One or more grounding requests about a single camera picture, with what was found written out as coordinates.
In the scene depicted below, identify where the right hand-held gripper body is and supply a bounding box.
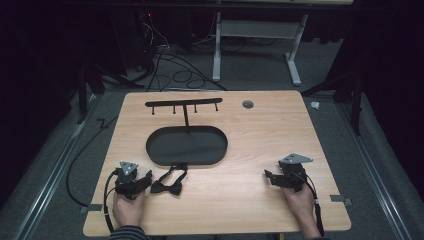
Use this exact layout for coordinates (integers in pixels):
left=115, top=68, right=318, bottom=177
left=275, top=152, right=314, bottom=194

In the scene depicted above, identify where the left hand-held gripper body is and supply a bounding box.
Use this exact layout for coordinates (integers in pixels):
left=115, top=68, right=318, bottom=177
left=114, top=160, right=145, bottom=201

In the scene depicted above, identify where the black bow tie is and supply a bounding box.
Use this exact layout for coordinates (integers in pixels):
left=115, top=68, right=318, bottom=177
left=149, top=162, right=189, bottom=197

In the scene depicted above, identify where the person's left hand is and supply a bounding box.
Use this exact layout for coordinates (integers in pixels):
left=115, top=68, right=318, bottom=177
left=112, top=189, right=146, bottom=228

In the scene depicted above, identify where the person's right hand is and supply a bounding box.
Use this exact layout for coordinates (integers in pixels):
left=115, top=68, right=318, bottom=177
left=282, top=183, right=316, bottom=222

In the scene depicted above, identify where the grey tape strip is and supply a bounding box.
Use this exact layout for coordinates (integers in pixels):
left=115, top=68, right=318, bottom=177
left=79, top=203, right=104, bottom=214
left=329, top=194, right=353, bottom=207

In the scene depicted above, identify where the black hook stand with tray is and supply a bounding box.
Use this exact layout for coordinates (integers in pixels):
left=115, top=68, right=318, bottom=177
left=144, top=97, right=230, bottom=168

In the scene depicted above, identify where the black tripod stand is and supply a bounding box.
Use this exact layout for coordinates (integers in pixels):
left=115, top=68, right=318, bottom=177
left=75, top=61, right=146, bottom=126
left=300, top=71, right=365, bottom=137

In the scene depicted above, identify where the left hand-held gripper black cable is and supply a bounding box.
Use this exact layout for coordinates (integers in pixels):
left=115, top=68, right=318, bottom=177
left=102, top=169, right=120, bottom=234

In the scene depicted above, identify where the hand-held gripper black cable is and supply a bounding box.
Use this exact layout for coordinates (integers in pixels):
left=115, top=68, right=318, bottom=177
left=290, top=171, right=326, bottom=238
left=102, top=169, right=120, bottom=234

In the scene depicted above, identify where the right hand-held gripper black cable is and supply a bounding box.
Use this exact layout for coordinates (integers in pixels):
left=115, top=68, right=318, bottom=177
left=290, top=171, right=326, bottom=238

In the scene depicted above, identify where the long black floor cable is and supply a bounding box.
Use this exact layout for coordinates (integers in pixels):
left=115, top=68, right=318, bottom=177
left=65, top=115, right=120, bottom=208

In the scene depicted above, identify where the metal floor rail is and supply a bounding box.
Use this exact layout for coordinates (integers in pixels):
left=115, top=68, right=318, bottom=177
left=334, top=99, right=416, bottom=240
left=11, top=95, right=102, bottom=240

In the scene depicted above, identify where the tangle of floor cables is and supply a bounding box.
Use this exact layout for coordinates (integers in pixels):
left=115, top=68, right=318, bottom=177
left=131, top=11, right=230, bottom=93

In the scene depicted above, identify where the white metal desk frame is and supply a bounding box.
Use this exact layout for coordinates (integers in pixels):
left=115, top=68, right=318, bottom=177
left=211, top=11, right=310, bottom=88

